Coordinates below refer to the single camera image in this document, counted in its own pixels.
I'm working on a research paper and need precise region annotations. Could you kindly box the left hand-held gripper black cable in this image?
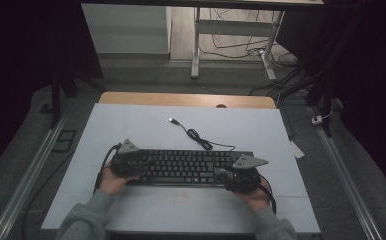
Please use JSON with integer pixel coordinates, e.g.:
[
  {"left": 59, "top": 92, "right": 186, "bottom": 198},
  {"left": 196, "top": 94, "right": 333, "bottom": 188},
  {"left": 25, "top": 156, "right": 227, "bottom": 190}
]
[{"left": 93, "top": 142, "right": 123, "bottom": 194}]

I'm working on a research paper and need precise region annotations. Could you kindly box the person's left hand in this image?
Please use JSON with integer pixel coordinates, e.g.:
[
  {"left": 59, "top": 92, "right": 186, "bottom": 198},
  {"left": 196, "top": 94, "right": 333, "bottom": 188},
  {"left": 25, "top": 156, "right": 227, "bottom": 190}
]
[{"left": 97, "top": 163, "right": 130, "bottom": 197}]

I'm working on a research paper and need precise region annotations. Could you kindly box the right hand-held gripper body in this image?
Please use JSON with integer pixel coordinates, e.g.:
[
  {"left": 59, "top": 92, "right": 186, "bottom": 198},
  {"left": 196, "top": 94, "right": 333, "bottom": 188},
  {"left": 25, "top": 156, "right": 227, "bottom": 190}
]
[{"left": 224, "top": 154, "right": 269, "bottom": 194}]

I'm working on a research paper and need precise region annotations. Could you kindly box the right hand-held gripper black cable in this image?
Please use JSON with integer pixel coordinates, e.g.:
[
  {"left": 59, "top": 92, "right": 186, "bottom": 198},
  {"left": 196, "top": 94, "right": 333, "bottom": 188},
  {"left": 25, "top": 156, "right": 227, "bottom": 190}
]
[{"left": 255, "top": 173, "right": 278, "bottom": 215}]

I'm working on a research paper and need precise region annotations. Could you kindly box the black floor cable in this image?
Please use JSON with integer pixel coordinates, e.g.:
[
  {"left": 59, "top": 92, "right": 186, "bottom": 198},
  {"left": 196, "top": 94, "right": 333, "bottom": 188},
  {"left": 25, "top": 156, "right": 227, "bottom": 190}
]
[{"left": 20, "top": 151, "right": 77, "bottom": 240}]

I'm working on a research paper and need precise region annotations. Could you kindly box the black metal stand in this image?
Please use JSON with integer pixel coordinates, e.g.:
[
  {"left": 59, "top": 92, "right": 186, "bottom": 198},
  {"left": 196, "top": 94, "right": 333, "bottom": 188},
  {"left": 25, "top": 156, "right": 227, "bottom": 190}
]
[
  {"left": 274, "top": 9, "right": 365, "bottom": 138},
  {"left": 39, "top": 66, "right": 107, "bottom": 129}
]

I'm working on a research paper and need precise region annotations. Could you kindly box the white cabinet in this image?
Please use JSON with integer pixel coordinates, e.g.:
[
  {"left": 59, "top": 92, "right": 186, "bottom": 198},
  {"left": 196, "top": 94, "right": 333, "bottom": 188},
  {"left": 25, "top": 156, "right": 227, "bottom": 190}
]
[{"left": 81, "top": 3, "right": 172, "bottom": 55}]

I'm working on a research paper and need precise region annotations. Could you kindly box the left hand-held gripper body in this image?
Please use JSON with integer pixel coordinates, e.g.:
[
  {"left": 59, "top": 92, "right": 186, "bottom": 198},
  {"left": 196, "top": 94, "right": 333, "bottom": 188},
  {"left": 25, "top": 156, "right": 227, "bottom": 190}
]
[{"left": 109, "top": 138, "right": 141, "bottom": 178}]

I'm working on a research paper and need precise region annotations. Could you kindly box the tangle of floor cables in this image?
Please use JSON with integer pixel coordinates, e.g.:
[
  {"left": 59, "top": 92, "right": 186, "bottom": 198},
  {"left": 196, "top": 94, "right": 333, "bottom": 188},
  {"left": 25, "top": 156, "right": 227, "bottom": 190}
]
[{"left": 199, "top": 8, "right": 312, "bottom": 98}]

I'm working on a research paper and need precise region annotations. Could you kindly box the person's right hand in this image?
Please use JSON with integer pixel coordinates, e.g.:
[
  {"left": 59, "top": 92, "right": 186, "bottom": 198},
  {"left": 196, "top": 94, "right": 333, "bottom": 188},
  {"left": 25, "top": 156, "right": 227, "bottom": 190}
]
[{"left": 235, "top": 176, "right": 272, "bottom": 214}]

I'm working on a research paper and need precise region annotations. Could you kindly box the aluminium rail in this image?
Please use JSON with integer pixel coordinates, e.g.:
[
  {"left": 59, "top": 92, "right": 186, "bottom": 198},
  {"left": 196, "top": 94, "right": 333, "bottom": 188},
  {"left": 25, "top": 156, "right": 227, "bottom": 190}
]
[
  {"left": 0, "top": 109, "right": 70, "bottom": 240},
  {"left": 315, "top": 128, "right": 384, "bottom": 240}
]

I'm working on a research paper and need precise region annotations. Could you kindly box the white-legged desk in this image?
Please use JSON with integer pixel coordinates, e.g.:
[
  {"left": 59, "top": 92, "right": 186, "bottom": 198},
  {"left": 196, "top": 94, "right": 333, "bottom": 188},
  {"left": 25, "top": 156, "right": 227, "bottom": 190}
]
[{"left": 80, "top": 0, "right": 325, "bottom": 81}]

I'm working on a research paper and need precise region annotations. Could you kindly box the black keyboard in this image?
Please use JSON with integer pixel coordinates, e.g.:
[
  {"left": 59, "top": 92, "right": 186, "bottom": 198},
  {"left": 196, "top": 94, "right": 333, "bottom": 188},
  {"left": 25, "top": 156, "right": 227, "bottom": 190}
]
[{"left": 127, "top": 148, "right": 255, "bottom": 188}]

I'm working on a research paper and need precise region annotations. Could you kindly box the black keyboard cable with plug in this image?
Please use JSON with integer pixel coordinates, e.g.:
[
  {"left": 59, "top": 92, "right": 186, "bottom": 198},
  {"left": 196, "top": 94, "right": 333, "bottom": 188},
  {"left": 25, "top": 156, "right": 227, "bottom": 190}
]
[{"left": 168, "top": 117, "right": 236, "bottom": 152}]

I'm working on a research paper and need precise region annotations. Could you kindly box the white table mat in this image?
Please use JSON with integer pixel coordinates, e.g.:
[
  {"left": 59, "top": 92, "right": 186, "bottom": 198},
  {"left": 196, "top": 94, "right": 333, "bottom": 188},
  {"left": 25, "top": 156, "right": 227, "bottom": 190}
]
[{"left": 40, "top": 103, "right": 321, "bottom": 234}]

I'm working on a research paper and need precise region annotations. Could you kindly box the white tag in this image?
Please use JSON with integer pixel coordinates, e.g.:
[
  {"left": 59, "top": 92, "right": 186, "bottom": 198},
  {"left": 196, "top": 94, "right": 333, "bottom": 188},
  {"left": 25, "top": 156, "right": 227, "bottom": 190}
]
[{"left": 289, "top": 140, "right": 305, "bottom": 159}]

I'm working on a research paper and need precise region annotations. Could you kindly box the hand-held gripper black cable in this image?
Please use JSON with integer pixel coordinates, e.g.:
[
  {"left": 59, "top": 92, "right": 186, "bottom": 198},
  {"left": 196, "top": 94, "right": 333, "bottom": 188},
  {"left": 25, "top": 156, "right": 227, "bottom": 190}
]
[
  {"left": 93, "top": 142, "right": 123, "bottom": 194},
  {"left": 255, "top": 173, "right": 278, "bottom": 215}
]

